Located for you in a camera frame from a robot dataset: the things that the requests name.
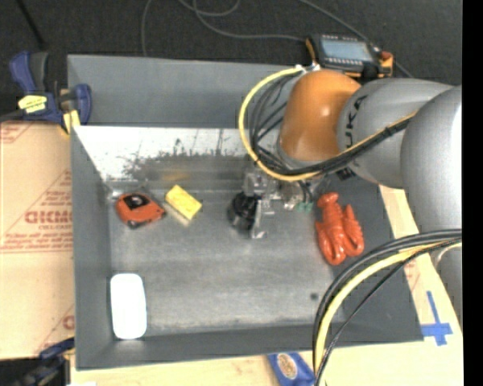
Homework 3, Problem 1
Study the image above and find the white oval computer mouse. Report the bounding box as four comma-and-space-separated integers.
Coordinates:
109, 273, 148, 340

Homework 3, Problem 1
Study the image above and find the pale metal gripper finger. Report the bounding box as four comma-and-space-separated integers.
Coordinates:
249, 199, 277, 240

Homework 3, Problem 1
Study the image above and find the yellow sponge block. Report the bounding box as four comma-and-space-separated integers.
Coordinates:
164, 184, 203, 220

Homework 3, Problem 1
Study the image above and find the orange tape measure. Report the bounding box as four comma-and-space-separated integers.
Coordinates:
115, 192, 167, 229

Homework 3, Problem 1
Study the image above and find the grey metal bin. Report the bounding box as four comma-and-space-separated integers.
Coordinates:
66, 53, 424, 369

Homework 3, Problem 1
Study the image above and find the red toy lobster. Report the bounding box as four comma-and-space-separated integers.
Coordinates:
314, 192, 365, 266

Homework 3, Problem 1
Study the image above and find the brown cardboard board red print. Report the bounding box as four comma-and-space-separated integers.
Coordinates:
0, 119, 76, 361

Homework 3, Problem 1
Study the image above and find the black round object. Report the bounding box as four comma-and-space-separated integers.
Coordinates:
226, 191, 262, 233

